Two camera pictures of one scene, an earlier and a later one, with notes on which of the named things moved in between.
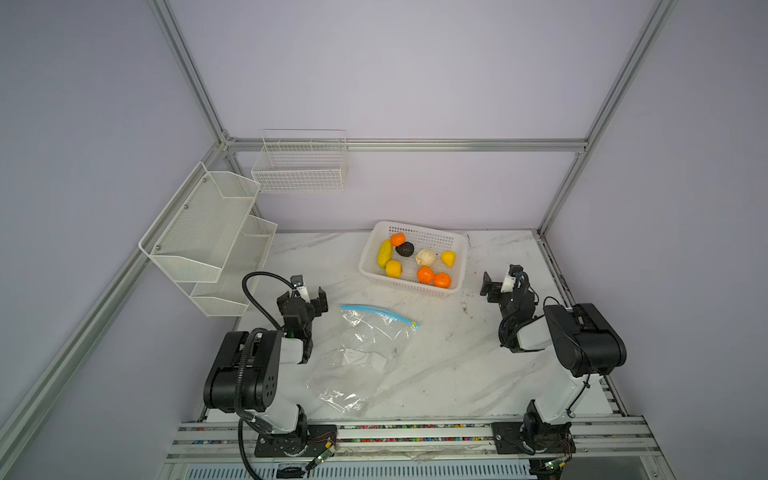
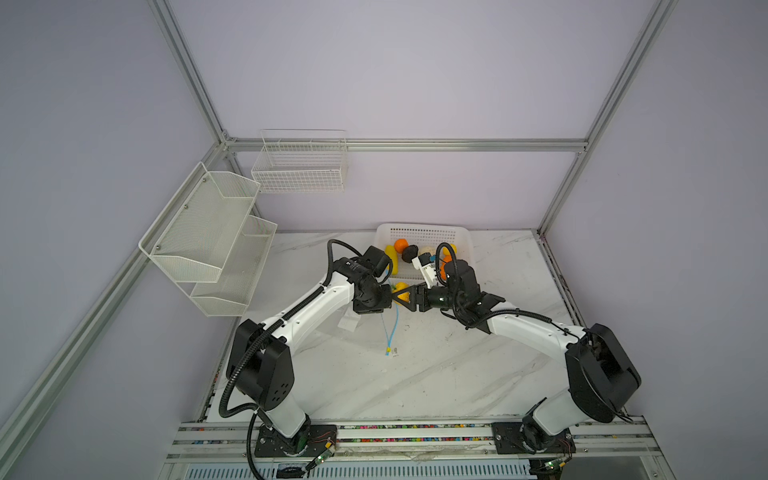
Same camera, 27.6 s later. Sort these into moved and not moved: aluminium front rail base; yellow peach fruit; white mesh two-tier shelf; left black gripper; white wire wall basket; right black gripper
Moved: left black gripper; yellow peach fruit; right black gripper
Not moved: white mesh two-tier shelf; aluminium front rail base; white wire wall basket
